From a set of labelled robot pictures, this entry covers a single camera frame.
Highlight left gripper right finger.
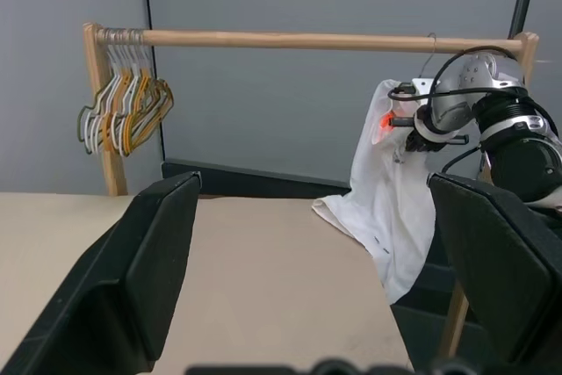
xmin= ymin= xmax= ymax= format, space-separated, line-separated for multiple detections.
xmin=427 ymin=170 xmax=562 ymax=365

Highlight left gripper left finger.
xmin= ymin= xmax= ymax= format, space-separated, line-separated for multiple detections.
xmin=0 ymin=170 xmax=203 ymax=375

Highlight white shirt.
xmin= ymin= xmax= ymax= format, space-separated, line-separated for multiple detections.
xmin=311 ymin=78 xmax=436 ymax=306

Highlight white clothes hanger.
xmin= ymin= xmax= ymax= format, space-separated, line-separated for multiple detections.
xmin=109 ymin=43 xmax=153 ymax=156
xmin=85 ymin=43 xmax=133 ymax=153

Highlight mustard yellow clothes hanger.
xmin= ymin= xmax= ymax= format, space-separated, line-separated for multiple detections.
xmin=100 ymin=43 xmax=141 ymax=155
xmin=119 ymin=43 xmax=166 ymax=157

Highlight olive green clothes hanger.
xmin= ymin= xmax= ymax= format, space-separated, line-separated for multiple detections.
xmin=77 ymin=78 xmax=133 ymax=155

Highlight black partition base strip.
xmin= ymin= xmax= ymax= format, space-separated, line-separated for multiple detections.
xmin=161 ymin=159 xmax=353 ymax=201

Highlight bunch of clothes hangers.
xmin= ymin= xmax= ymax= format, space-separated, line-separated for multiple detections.
xmin=126 ymin=43 xmax=176 ymax=155

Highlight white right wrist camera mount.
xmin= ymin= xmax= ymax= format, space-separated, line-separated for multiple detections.
xmin=410 ymin=77 xmax=458 ymax=137

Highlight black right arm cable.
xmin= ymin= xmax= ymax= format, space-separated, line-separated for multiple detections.
xmin=387 ymin=45 xmax=522 ymax=108

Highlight wooden rack rail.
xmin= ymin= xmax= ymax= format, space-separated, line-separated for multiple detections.
xmin=94 ymin=28 xmax=526 ymax=54

